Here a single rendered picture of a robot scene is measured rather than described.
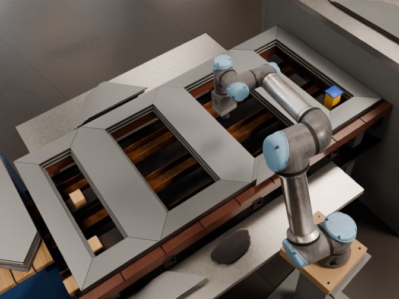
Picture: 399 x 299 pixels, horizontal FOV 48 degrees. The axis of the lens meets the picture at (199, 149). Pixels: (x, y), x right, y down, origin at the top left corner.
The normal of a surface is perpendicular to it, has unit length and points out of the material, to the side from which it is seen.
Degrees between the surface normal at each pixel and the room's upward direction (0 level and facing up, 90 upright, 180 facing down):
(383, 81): 90
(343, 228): 8
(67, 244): 0
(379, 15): 0
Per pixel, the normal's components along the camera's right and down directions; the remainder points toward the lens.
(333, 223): 0.05, -0.63
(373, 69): -0.82, 0.48
